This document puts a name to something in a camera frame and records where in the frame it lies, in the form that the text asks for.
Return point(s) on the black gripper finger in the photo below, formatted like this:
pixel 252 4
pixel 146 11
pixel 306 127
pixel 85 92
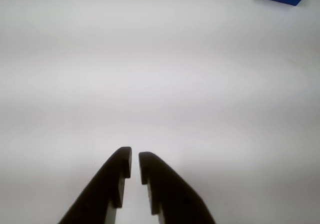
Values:
pixel 105 189
pixel 175 199

